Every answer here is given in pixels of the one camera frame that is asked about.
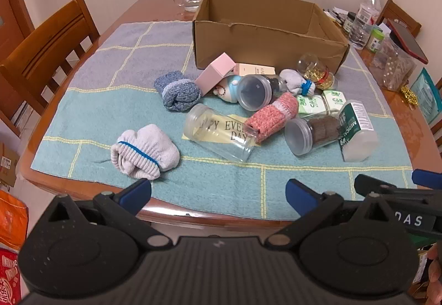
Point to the pink knitted sock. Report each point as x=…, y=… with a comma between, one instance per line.
x=272, y=117

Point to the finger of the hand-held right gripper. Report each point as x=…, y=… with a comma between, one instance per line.
x=380, y=187
x=428, y=178

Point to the blue knitted sock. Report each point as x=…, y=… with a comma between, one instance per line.
x=176, y=91

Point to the blue white cat toy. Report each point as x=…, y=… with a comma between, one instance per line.
x=229, y=91

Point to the clear plastic jar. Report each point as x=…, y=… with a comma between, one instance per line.
x=214, y=134

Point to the clear jar with dark contents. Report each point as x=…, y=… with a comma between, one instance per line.
x=255, y=92

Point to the cream carton box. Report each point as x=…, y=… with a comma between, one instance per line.
x=253, y=69

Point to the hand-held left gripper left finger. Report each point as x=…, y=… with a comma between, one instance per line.
x=136, y=193

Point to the wooden door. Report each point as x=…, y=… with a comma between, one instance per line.
x=10, y=15

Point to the gold ornament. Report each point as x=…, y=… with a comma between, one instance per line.
x=410, y=95

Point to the blue grey checked towel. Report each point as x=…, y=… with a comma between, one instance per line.
x=103, y=108

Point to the orange bag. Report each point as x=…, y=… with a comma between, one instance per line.
x=12, y=218

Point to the white paper sheets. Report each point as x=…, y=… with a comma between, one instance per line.
x=336, y=14

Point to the red snack package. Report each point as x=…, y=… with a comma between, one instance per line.
x=8, y=277

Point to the brown cardboard box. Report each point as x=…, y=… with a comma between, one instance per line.
x=262, y=46

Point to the small cardboard box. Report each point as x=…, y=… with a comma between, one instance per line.
x=7, y=163

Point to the white bottle with green label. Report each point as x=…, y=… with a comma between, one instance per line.
x=357, y=132

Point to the green lid small bottle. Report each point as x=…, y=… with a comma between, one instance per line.
x=374, y=39

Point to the red tablet case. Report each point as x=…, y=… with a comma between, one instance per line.
x=407, y=39

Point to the green white tissue pack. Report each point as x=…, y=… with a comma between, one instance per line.
x=335, y=99
x=310, y=105

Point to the person's right hand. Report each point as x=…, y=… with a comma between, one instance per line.
x=436, y=270

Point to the clear water bottle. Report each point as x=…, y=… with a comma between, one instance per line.
x=366, y=18

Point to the pink carton box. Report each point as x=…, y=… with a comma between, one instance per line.
x=214, y=75

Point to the clear jar with brown contents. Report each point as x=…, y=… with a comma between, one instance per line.
x=317, y=132

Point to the dark lid glass jar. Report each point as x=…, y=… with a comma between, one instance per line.
x=349, y=22

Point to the teal package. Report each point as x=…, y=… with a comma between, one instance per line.
x=426, y=94

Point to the clear plastic container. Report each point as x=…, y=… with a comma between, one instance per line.
x=393, y=68

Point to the white sock with blue band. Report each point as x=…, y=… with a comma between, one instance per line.
x=293, y=79

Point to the white sock with blue stripe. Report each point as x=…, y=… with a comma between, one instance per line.
x=145, y=149

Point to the round bottle with gold contents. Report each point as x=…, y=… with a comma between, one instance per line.
x=316, y=72

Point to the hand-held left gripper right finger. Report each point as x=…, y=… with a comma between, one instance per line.
x=300, y=194

